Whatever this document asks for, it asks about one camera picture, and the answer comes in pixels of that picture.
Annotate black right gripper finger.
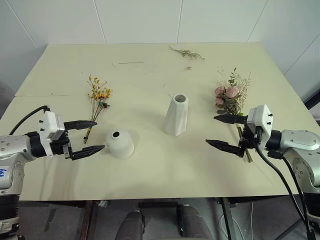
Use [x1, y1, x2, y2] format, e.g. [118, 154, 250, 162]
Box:
[213, 114, 249, 125]
[205, 139, 245, 158]

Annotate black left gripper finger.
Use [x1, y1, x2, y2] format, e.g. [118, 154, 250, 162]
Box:
[63, 120, 98, 132]
[70, 145, 106, 161]

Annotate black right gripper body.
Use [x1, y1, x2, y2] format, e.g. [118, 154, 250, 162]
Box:
[237, 124, 264, 159]

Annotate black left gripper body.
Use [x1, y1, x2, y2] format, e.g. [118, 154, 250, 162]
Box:
[49, 130, 75, 161]

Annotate short round white vase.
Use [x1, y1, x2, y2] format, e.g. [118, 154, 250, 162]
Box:
[105, 128, 135, 159]

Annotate tall white faceted vase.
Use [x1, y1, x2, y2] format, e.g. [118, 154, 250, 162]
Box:
[163, 93, 189, 137]

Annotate pink rose flower bunch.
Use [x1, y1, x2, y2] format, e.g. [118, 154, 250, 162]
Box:
[214, 66, 253, 163]

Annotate yellow dried flower bunch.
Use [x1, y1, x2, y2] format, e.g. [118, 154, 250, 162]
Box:
[83, 74, 113, 144]

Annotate dried green sprig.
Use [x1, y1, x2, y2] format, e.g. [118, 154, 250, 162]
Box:
[167, 45, 206, 61]

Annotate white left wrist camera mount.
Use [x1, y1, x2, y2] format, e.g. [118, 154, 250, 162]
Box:
[39, 110, 66, 156]

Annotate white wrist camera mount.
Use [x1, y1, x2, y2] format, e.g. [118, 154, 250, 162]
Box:
[39, 110, 66, 156]
[246, 104, 275, 146]

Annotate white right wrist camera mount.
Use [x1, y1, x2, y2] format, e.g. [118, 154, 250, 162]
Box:
[246, 104, 275, 146]

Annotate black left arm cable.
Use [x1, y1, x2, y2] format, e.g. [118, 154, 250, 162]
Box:
[8, 105, 51, 136]

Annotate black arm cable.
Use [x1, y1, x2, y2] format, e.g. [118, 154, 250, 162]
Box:
[8, 105, 51, 136]
[254, 144, 316, 240]

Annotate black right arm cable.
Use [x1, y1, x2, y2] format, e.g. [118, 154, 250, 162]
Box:
[254, 144, 316, 240]

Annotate brown table frame leg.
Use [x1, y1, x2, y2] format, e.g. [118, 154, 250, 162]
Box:
[80, 199, 95, 240]

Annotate black table frame leg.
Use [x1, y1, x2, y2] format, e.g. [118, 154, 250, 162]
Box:
[215, 197, 235, 240]

